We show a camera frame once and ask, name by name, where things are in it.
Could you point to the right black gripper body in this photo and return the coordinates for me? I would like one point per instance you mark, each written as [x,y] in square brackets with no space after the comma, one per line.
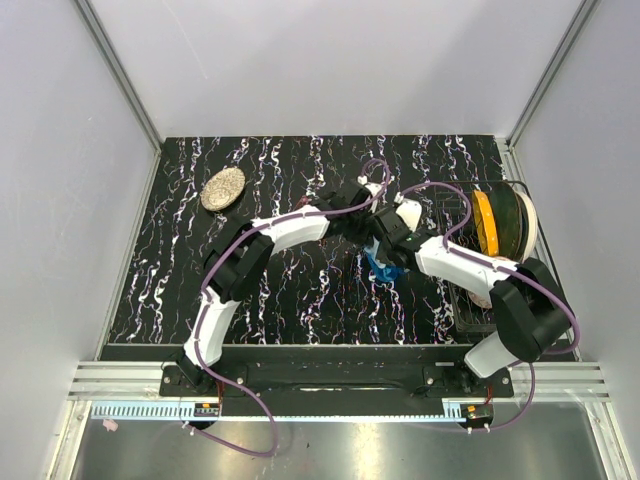
[389,247]

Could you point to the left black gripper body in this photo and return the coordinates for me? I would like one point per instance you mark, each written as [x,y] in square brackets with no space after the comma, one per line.
[357,230]

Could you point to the blue glasses case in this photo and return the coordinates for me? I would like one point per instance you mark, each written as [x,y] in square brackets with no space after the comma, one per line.
[383,272]

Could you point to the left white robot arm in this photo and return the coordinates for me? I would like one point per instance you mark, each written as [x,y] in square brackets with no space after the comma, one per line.
[241,253]

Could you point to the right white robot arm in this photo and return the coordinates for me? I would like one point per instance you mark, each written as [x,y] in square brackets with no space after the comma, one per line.
[490,354]

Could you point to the yellow plate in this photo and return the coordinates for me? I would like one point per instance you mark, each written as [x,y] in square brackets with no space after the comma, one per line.
[485,224]

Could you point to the pink patterned mug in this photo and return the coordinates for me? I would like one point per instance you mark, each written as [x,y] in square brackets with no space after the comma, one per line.
[498,269]

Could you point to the dark green plate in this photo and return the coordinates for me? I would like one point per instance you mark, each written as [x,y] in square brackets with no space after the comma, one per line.
[507,214]

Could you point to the cream white plate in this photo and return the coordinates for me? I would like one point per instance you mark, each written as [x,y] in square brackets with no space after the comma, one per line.
[529,226]

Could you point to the speckled oval stone coaster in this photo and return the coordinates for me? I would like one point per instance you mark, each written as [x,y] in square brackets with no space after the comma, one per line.
[223,189]

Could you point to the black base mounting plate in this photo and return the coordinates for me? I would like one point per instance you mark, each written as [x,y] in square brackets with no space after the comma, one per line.
[404,383]

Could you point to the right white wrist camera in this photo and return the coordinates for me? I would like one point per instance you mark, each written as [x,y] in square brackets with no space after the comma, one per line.
[410,211]

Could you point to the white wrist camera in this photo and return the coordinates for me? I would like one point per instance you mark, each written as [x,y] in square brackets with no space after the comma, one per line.
[410,211]
[373,187]

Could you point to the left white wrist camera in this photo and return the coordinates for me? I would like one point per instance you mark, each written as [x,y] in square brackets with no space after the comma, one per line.
[373,187]

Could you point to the black wire dish rack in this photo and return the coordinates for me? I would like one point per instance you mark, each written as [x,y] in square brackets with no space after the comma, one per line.
[529,308]

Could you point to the white cable duct strip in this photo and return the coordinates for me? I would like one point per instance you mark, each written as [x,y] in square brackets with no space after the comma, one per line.
[429,411]

